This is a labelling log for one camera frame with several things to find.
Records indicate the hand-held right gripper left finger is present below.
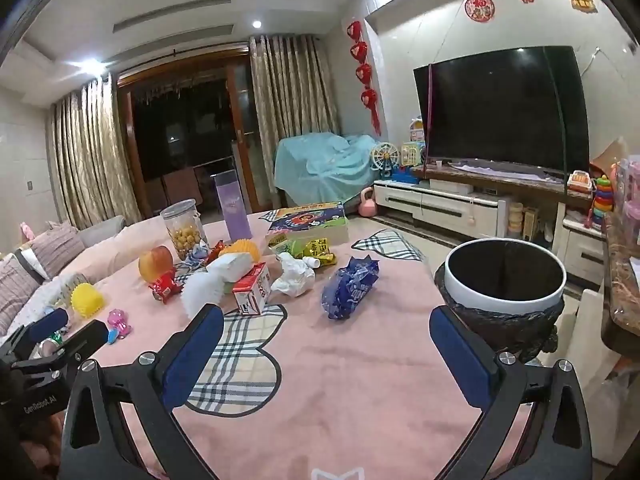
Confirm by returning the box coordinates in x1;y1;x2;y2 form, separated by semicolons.
59;304;236;480

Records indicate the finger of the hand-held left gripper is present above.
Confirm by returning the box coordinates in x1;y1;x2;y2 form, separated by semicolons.
0;308;69;358
12;321;108;378

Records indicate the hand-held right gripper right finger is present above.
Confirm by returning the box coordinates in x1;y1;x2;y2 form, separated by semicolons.
429;305;593;480

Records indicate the white bin with black bag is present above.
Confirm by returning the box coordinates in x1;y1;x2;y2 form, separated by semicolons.
434;239;568;361

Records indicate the orange foam fruit net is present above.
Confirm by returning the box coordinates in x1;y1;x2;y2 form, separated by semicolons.
218;239;262;265

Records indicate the blue snack bag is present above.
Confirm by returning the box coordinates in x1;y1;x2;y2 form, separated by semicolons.
321;255;381;322

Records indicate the yellow snack packet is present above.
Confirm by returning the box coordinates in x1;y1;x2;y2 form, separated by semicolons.
301;238;338;267

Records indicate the yellow spiky ball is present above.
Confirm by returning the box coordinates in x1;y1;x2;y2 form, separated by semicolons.
71;282;106;318

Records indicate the small pink toy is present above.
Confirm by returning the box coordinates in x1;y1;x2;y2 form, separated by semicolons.
106;308;132;345

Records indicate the pink striped pillow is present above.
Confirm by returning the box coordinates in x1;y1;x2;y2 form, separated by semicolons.
0;255;41;336
31;220;86;278

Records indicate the white foam fruit net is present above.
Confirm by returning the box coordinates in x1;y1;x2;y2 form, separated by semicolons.
181;272;226;320

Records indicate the red snack wrapper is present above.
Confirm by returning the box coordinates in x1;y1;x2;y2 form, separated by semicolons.
148;267;183;305

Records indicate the small printed carton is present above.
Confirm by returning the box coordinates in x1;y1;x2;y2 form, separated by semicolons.
231;262;273;317

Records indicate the blue striped wrapper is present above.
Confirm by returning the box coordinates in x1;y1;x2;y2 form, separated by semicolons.
175;240;208;273

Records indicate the white tissue pack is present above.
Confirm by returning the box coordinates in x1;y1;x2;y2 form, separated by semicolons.
206;252;253;286

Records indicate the red yellow apple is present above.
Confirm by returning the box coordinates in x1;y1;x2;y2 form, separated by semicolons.
138;245;174;281

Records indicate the pink plaid-patch blanket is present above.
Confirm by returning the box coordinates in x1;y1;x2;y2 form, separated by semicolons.
65;210;531;480

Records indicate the clear jar of snack balls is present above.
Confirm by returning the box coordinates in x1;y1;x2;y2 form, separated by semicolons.
160;199;208;262

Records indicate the crumpled white paper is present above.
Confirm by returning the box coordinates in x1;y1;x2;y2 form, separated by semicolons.
270;252;317;298

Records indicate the green snack packet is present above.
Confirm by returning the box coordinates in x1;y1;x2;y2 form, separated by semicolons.
268;237;306;261

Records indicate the purple water bottle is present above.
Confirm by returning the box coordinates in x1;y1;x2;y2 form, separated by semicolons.
212;170;252;242

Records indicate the white TV cabinet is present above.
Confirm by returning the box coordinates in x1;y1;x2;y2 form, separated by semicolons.
374;162;608;286

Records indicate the wooden rack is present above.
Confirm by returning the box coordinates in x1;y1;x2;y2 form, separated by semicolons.
522;206;541;240

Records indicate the beige patterned curtain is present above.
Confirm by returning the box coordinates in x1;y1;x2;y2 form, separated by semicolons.
47;72;143;231
248;34;341;213

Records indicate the brown marble counter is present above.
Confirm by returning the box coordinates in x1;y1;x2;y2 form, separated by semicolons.
600;220;640;361

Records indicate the colourful children's book box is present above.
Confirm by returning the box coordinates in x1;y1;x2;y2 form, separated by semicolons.
266;202;350;251

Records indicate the pink kettlebell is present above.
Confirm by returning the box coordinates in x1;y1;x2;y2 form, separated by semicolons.
356;186;377;218

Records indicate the blue toy base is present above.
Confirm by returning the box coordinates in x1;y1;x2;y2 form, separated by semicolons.
390;165;421;186

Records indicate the green toy house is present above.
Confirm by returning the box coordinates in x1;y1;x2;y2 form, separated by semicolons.
400;141;426;166

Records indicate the pink lidded clear storage box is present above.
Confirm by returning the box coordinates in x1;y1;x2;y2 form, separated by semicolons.
607;205;640;251
614;156;640;211

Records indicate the toy ferris wheel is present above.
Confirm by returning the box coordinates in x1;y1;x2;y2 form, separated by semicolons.
370;141;401;179

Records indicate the turquoise cover cloth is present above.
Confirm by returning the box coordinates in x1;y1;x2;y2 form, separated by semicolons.
274;132;383;211

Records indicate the wooden framed glass door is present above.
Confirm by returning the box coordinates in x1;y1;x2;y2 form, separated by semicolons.
117;52;281;216

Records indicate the brown cardboard box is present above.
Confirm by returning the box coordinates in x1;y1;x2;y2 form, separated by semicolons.
590;137;626;176

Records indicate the black flat television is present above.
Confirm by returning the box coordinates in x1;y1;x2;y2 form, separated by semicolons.
413;46;591;177

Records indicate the red hanging heart decoration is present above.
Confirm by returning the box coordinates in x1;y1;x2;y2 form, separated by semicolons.
347;20;382;136

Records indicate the rainbow stacking ring toy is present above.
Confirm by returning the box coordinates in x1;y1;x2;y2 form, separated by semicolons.
591;175;615;216

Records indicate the round red wall decal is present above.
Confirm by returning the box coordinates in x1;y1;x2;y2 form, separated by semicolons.
464;0;496;22

